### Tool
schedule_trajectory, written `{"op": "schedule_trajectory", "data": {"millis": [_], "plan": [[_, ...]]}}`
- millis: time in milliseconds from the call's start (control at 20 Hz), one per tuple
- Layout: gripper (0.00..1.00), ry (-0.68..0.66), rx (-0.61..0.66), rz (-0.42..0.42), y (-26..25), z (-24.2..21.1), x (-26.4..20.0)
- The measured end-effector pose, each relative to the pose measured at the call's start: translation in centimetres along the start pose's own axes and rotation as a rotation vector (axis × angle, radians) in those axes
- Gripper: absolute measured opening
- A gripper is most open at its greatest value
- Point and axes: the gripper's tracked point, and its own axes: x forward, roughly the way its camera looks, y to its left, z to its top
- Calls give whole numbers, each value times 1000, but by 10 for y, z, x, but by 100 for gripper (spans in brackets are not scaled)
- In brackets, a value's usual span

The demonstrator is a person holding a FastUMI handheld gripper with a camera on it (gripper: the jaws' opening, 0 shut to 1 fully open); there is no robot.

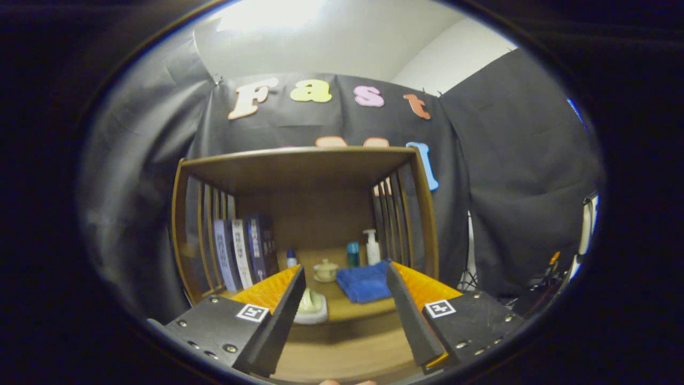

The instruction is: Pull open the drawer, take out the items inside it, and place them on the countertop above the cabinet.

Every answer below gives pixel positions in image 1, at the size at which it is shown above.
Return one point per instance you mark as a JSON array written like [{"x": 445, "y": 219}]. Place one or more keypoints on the wooden cabinet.
[{"x": 299, "y": 166}]

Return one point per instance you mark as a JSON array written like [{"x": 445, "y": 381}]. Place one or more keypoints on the blue folded towel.
[{"x": 363, "y": 283}]

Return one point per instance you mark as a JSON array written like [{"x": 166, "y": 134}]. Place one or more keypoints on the white black tote bag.
[{"x": 588, "y": 224}]

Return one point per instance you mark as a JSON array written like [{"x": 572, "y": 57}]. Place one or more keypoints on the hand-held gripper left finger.
[{"x": 275, "y": 326}]

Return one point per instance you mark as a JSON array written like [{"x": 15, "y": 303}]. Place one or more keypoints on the blue spine black book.
[{"x": 264, "y": 246}]

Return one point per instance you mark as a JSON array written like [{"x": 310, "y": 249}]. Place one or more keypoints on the small white blue-capped bottle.
[{"x": 292, "y": 261}]

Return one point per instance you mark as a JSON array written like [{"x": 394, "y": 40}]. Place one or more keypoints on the lavender spine book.
[{"x": 224, "y": 256}]

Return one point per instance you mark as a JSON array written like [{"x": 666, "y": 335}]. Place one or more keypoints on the white spine book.
[{"x": 242, "y": 254}]

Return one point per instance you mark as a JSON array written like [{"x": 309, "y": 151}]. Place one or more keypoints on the orange black tool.
[{"x": 548, "y": 278}]

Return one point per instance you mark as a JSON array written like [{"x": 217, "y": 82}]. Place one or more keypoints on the cream lidded teacup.
[{"x": 326, "y": 271}]

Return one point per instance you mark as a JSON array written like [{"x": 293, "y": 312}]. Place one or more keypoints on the teal cup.
[{"x": 353, "y": 255}]

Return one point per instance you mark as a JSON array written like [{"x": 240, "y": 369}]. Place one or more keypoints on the wooden drawer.
[{"x": 342, "y": 355}]

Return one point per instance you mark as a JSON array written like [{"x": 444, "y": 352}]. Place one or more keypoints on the wooden countertop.
[{"x": 363, "y": 312}]

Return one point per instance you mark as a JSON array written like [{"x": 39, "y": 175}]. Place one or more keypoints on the white pump bottle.
[{"x": 372, "y": 251}]

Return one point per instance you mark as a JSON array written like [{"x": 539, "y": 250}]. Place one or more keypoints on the black backdrop stand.
[{"x": 469, "y": 267}]

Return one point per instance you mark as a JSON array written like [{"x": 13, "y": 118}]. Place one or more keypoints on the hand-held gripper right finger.
[{"x": 411, "y": 315}]

